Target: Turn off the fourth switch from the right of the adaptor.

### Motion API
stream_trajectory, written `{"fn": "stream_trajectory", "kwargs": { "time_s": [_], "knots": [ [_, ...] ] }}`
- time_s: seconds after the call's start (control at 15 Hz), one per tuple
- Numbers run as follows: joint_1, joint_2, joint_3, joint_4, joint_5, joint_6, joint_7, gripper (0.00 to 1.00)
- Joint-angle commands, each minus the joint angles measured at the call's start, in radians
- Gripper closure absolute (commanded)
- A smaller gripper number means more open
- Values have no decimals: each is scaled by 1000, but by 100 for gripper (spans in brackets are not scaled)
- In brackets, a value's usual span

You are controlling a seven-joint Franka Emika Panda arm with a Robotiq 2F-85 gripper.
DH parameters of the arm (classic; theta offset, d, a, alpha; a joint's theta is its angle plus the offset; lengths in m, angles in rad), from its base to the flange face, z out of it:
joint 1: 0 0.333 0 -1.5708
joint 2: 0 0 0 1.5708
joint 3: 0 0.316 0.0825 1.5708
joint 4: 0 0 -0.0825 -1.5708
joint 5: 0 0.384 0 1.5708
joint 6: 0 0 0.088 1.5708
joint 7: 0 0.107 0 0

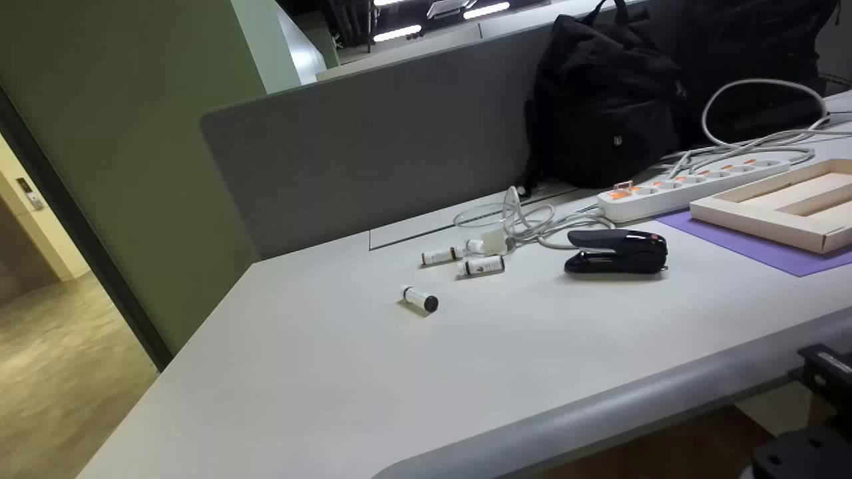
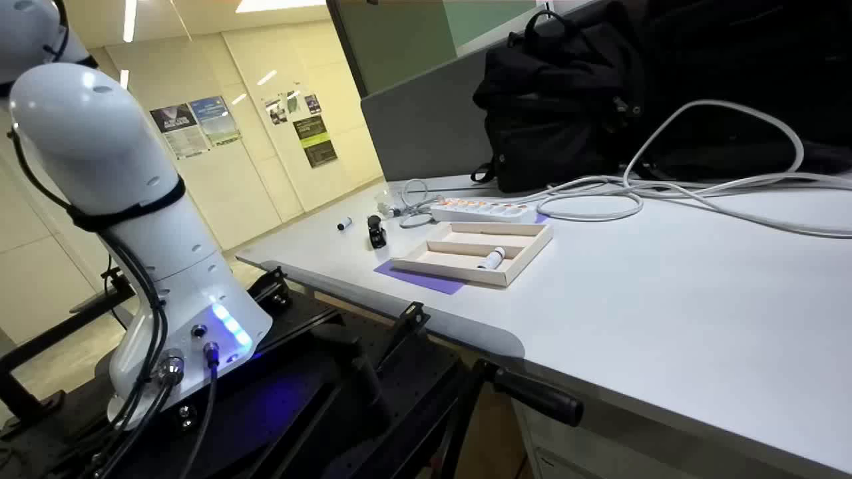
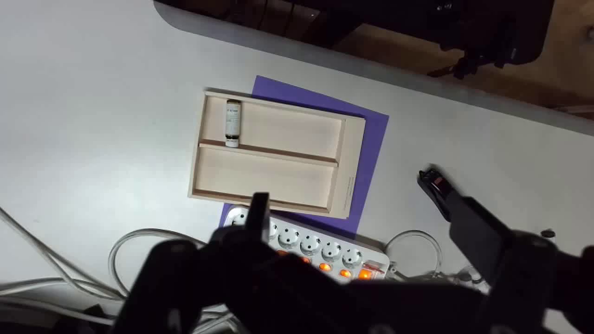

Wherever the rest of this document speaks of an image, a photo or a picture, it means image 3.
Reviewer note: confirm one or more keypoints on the light wooden two-compartment tray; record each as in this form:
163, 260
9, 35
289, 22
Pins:
304, 158

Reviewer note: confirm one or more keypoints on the small white black device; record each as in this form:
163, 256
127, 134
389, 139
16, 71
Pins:
233, 123

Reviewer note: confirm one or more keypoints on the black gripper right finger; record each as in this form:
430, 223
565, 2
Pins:
499, 252

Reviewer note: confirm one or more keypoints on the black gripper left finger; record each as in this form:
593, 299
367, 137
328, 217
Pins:
248, 239

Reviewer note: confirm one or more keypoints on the white multi-socket power strip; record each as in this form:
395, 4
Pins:
332, 252

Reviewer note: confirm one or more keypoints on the purple paper sheet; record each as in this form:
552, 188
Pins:
372, 143

